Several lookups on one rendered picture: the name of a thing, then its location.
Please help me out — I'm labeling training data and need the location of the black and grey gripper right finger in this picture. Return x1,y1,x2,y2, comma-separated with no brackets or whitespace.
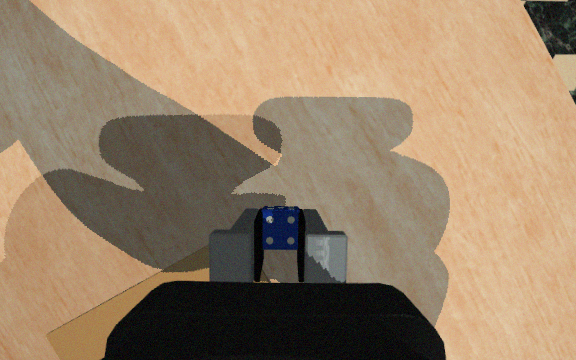
297,209,348,283

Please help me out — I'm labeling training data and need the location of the blue die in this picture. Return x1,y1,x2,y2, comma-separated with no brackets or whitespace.
261,206,300,250

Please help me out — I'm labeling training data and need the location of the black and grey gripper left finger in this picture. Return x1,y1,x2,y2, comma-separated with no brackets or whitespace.
209,208,264,282

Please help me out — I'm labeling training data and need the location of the tan square mat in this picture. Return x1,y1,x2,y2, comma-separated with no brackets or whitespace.
45,245,209,360

